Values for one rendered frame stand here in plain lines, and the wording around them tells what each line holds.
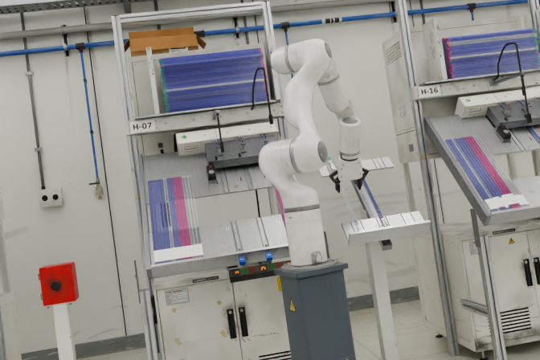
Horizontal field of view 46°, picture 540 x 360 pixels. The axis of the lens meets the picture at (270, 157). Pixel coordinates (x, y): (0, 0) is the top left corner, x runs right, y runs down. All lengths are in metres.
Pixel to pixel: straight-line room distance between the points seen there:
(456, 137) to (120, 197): 2.38
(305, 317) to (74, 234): 2.81
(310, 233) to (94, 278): 2.76
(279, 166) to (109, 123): 2.67
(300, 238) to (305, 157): 0.26
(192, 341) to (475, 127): 1.73
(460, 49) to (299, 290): 1.83
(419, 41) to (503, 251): 1.18
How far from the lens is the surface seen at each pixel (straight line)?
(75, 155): 4.61
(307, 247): 2.05
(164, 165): 3.04
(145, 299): 2.64
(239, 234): 2.69
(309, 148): 2.02
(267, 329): 2.98
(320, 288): 2.05
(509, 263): 3.32
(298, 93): 2.15
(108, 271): 4.60
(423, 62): 3.56
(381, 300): 2.87
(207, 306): 2.94
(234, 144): 3.03
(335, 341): 2.09
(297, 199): 2.04
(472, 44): 3.48
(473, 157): 3.17
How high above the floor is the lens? 0.98
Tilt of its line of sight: 3 degrees up
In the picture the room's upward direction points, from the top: 8 degrees counter-clockwise
